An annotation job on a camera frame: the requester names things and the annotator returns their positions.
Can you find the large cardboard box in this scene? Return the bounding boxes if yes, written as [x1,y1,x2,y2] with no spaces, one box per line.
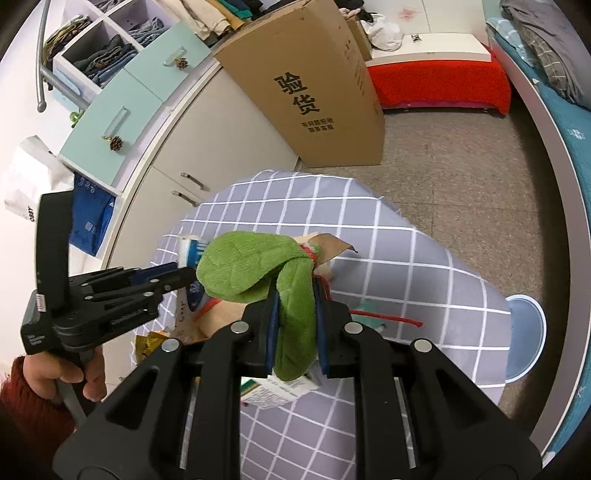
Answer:
[212,0,386,169]

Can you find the pile of clothes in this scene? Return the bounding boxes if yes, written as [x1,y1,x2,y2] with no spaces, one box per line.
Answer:
[163,0,298,41]

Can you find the white shelf unit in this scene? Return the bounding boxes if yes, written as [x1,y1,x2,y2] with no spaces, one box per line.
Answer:
[52,0,186,104]

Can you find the curved metal rod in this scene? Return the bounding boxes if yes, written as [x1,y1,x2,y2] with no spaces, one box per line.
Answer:
[34,0,50,114]

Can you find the white paper bag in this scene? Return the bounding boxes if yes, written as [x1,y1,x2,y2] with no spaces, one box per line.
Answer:
[4,135,75,223]

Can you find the teal drawer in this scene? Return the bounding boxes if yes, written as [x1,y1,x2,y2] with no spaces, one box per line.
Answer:
[58,75,167,195]
[123,23,213,103]

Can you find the person's left forearm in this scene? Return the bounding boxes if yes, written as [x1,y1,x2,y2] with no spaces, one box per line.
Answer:
[0,355,77,480]

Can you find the white cabinet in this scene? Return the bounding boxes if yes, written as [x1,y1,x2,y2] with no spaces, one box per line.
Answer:
[102,59,302,269]

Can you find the green microfiber cloth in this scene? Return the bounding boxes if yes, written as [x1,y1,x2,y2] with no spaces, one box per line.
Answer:
[196,232,319,382]

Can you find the brown paper bag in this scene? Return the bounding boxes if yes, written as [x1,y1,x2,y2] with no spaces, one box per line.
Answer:
[173,295,246,345]

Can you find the white crumpled cloth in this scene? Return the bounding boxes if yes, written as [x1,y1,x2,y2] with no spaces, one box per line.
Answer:
[361,13,403,52]

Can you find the teal paper scrap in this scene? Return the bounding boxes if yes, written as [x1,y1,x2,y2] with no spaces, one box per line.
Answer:
[357,299,389,331]

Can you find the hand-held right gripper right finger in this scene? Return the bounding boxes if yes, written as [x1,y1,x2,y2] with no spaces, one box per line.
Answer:
[313,279,542,480]

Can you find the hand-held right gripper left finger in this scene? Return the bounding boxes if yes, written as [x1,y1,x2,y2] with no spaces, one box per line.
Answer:
[53,291,282,480]

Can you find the light blue round bin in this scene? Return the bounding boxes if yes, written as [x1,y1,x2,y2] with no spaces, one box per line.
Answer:
[505,295,548,385]

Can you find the yellow snack wrapper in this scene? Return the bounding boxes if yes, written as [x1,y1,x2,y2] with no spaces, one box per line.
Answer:
[134,329,170,366]

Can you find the blue shopping bag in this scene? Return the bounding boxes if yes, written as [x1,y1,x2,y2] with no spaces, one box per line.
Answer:
[68,173,117,258]

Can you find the red upholstered bench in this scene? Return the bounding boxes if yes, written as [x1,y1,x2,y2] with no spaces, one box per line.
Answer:
[366,32,513,117]

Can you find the green and white carton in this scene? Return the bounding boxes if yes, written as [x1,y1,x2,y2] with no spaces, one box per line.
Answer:
[239,368,325,410]

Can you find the teal patterned bed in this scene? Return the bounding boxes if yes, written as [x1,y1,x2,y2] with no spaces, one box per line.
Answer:
[488,17,591,455]

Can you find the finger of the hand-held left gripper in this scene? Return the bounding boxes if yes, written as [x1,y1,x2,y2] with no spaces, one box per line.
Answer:
[69,261,181,291]
[85,266,197,324]

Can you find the person's left hand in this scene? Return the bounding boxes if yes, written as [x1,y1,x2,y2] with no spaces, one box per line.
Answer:
[18,344,108,407]

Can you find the folded jeans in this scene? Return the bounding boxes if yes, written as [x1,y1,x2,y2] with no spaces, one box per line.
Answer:
[74,38,140,85]
[128,17,163,48]

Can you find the grey bed frame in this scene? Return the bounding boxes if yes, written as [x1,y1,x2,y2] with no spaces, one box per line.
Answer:
[484,36,583,459]

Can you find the grey pillow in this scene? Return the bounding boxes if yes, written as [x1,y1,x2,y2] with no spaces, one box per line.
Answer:
[500,0,591,108]

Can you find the tan cloth piece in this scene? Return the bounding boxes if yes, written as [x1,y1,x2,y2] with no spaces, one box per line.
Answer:
[294,232,359,278]

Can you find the red string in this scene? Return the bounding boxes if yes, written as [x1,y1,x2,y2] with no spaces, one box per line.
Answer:
[350,308,424,328]

